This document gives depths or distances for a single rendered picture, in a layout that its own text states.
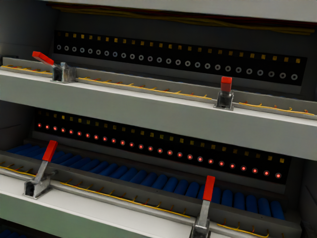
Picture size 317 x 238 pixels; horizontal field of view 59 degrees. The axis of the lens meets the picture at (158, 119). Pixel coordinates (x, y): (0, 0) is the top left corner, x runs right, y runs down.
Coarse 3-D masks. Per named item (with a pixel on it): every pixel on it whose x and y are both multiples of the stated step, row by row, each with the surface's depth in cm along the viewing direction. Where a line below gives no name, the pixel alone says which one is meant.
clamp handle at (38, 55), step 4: (36, 52) 40; (40, 52) 40; (32, 56) 40; (36, 56) 40; (40, 56) 40; (44, 56) 41; (40, 60) 41; (44, 60) 41; (48, 60) 42; (52, 60) 42; (48, 64) 42; (52, 64) 43; (56, 64) 44; (64, 64) 46; (56, 68) 45; (60, 68) 45; (64, 68) 46
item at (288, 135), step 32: (0, 64) 54; (96, 64) 63; (128, 64) 61; (0, 96) 48; (32, 96) 46; (64, 96) 45; (96, 96) 43; (128, 96) 42; (160, 96) 44; (160, 128) 41; (192, 128) 40; (224, 128) 38; (256, 128) 37; (288, 128) 36
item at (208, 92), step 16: (16, 64) 53; (32, 64) 52; (96, 80) 49; (112, 80) 48; (128, 80) 47; (144, 80) 46; (160, 80) 46; (192, 96) 43; (208, 96) 44; (240, 96) 42; (256, 96) 42; (272, 96) 41; (304, 112) 39
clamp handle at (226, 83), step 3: (222, 78) 33; (225, 78) 33; (228, 78) 33; (231, 78) 33; (222, 81) 33; (225, 81) 33; (228, 81) 33; (231, 81) 33; (222, 84) 34; (225, 84) 33; (228, 84) 33; (231, 84) 35; (222, 87) 35; (225, 87) 35; (228, 87) 34; (222, 90) 36; (225, 90) 36; (228, 90) 36; (222, 93) 39; (225, 93) 38; (228, 93) 38; (225, 96) 40; (228, 96) 39
